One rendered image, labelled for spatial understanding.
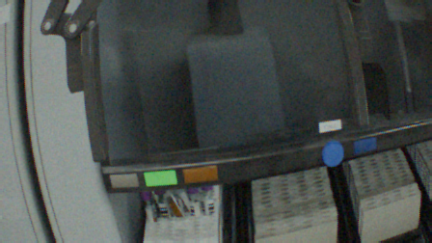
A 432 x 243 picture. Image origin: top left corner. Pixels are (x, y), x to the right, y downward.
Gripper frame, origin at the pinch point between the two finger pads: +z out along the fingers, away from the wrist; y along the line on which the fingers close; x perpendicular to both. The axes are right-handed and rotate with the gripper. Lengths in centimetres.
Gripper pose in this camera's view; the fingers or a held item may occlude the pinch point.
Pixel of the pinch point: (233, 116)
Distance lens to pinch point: 56.8
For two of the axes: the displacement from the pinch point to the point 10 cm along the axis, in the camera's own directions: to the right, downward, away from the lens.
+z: 1.3, 9.7, 2.2
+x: 0.0, -2.2, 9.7
